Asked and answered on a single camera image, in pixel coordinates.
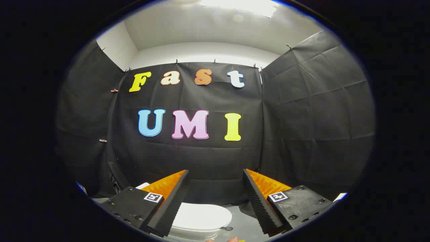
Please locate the white toilet body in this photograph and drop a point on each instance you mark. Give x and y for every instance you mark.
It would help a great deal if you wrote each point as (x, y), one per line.
(188, 235)

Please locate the white toilet lid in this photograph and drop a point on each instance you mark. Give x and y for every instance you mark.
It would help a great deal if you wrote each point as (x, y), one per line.
(201, 215)

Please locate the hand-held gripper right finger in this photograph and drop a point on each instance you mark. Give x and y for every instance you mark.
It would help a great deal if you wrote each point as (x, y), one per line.
(262, 208)

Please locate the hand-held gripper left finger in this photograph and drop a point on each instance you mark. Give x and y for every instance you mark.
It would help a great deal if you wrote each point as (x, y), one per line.
(171, 208)

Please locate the black backdrop cloth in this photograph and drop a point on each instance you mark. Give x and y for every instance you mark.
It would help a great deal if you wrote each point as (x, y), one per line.
(201, 161)

